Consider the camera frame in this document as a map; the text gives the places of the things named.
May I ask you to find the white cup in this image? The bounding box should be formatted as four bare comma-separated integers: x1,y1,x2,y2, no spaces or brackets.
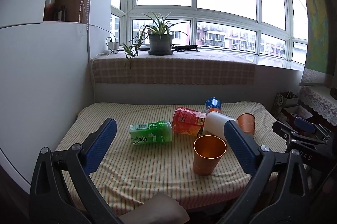
203,111,239,142

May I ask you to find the grey chair back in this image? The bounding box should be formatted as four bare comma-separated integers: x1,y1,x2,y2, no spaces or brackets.
117,192,190,224

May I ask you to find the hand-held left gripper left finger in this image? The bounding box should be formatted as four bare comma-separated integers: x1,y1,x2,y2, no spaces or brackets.
29,117,124,224

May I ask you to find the ceramic vase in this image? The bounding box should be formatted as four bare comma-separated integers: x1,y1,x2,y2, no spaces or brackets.
44,0,56,21

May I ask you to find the blue label bottle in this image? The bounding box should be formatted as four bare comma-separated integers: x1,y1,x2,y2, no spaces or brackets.
205,97,222,115

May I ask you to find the wall map poster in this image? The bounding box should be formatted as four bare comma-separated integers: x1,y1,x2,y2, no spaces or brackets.
290,0,337,86

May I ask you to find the dark plant saucer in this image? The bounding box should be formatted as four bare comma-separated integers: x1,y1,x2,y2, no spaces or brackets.
147,49,174,56

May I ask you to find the paper shopping bag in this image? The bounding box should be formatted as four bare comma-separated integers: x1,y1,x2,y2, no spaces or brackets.
271,92,300,121

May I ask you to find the white lace cloth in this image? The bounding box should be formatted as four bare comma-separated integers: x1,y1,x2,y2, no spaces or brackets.
299,85,337,126

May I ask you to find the copper metal cup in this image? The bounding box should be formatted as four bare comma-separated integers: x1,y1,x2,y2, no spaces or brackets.
193,135,227,176
236,113,256,139

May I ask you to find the striped yellow table cloth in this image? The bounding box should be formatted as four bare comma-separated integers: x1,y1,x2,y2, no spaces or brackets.
54,101,290,215

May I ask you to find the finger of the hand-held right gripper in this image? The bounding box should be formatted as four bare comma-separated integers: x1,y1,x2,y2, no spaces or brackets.
272,121,329,152
294,117,333,140

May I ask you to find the green tea bottle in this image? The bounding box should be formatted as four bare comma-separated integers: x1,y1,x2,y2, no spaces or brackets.
130,120,173,150

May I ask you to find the checkered windowsill cloth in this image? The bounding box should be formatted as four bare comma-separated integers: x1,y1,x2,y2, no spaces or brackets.
91,49,256,86

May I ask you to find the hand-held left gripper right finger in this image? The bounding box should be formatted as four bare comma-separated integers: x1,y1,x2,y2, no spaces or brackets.
218,120,313,224

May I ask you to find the potted spider plant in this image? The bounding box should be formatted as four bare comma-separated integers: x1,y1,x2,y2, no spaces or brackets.
123,12,189,61

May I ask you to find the white window frame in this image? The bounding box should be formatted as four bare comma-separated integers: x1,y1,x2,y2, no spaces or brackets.
110,0,309,72

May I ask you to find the black folded tripod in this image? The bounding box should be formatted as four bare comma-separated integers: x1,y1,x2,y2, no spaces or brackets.
172,44,202,53

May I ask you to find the orange drink bottle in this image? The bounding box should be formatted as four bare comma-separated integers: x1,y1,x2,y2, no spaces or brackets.
172,107,207,137

